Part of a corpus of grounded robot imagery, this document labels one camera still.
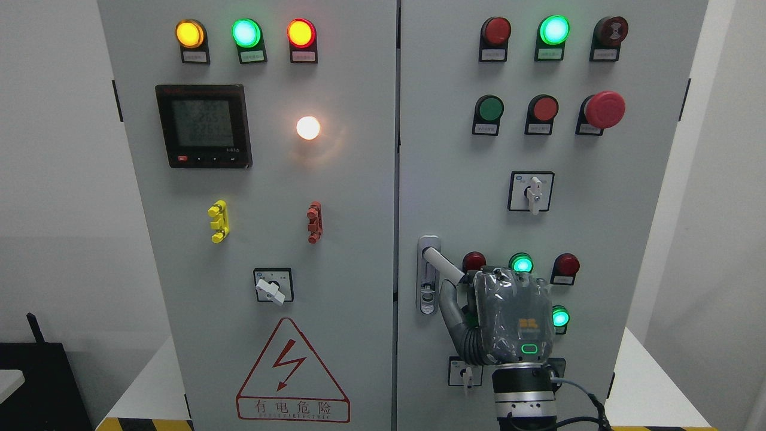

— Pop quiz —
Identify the grey robotic humanoid hand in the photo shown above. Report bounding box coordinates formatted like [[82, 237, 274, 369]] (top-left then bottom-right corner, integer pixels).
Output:
[[438, 266, 555, 366]]

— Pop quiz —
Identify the silver cabinet door handle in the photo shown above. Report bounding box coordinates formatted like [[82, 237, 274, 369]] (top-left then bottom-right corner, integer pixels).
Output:
[[416, 235, 464, 315]]

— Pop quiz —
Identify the green indicator light middle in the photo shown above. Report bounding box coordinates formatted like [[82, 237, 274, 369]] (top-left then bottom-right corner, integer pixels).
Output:
[[508, 252, 534, 272]]

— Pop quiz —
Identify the green indicator light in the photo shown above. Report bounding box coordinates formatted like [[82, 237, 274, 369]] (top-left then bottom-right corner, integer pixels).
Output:
[[534, 14, 571, 61], [508, 252, 534, 272], [232, 18, 268, 65]]

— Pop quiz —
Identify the dark red indicator middle left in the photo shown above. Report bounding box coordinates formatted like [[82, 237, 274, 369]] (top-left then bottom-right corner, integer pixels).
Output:
[[462, 251, 487, 273]]

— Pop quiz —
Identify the dark red indicator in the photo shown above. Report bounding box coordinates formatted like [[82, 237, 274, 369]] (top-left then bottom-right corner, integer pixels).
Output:
[[462, 251, 487, 273], [551, 252, 580, 286], [478, 16, 512, 62]]

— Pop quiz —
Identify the green lit push button lower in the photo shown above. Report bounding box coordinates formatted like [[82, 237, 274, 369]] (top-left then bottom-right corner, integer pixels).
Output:
[[552, 305, 571, 335]]

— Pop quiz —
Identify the dark red indicator middle right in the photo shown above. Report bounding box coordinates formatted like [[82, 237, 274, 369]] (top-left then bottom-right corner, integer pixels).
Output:
[[551, 252, 580, 286]]

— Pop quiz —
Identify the green push button upper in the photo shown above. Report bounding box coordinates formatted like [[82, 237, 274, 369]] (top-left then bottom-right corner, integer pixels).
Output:
[[472, 95, 504, 136]]

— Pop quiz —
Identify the red push button upper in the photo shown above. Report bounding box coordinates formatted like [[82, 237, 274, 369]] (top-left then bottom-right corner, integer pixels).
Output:
[[524, 95, 559, 135]]

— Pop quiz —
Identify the red terminal connector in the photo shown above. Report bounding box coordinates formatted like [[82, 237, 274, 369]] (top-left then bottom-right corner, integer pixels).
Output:
[[306, 201, 323, 244]]

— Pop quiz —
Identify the red triangle electrical warning sticker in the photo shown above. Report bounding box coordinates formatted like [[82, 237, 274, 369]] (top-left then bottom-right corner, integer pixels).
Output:
[[236, 317, 351, 423]]

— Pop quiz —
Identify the red emergency stop mushroom button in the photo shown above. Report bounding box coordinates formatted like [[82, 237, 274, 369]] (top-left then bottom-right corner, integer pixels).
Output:
[[575, 90, 626, 136]]

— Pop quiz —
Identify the white glowing indicator light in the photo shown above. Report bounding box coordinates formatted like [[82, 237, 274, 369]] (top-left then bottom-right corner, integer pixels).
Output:
[[296, 116, 322, 140]]

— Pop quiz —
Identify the grey electrical control cabinet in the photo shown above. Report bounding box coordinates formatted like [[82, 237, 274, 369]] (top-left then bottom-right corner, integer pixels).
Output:
[[98, 1, 709, 430]]

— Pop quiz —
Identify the dark red indicator top right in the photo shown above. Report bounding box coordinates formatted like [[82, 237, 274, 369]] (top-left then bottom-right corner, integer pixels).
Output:
[[478, 16, 512, 62]]

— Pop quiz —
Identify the green indicator light top right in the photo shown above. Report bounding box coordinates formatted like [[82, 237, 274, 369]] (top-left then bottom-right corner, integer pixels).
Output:
[[534, 14, 571, 61]]

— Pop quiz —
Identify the yellow terminal connector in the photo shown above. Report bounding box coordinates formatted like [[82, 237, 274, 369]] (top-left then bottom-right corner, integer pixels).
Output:
[[207, 200, 230, 244]]

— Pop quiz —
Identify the dark red buzzer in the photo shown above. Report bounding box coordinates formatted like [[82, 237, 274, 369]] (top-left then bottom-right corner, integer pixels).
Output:
[[589, 16, 629, 62]]

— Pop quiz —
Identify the red indicator light lit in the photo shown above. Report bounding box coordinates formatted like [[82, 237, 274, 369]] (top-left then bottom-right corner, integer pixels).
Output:
[[287, 17, 318, 63]]

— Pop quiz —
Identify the black digital power meter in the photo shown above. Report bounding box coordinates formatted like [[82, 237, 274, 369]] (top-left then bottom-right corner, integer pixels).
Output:
[[155, 84, 252, 169]]

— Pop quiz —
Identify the green indicator light top left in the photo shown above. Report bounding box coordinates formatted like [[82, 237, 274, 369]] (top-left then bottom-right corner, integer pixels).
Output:
[[232, 18, 268, 65]]

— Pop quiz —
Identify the yellow black hazard tape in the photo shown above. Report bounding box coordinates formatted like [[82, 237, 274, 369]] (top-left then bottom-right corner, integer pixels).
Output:
[[96, 417, 194, 431]]

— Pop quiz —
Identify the yellow indicator light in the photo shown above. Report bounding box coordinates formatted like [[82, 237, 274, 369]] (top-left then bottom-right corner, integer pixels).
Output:
[[175, 19, 210, 65]]

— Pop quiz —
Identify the black box with antenna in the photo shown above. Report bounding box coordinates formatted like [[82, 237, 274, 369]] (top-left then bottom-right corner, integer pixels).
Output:
[[1, 312, 93, 430]]

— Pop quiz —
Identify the lower white selector switch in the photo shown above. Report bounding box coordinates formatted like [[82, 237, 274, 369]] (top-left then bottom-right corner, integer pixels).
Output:
[[448, 356, 484, 396]]

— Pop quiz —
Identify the black rotary knob switch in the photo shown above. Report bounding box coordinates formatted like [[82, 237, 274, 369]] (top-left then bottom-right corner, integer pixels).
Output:
[[545, 357, 566, 381]]

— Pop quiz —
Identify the upper right white selector switch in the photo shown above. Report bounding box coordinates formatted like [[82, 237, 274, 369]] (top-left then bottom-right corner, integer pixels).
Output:
[[507, 170, 555, 215]]

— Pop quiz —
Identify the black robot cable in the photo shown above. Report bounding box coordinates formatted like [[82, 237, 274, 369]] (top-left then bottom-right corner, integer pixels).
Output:
[[549, 376, 612, 431]]

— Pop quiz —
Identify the left white rotary selector switch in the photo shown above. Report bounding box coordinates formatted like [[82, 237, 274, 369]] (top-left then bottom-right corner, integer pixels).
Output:
[[253, 268, 294, 305]]

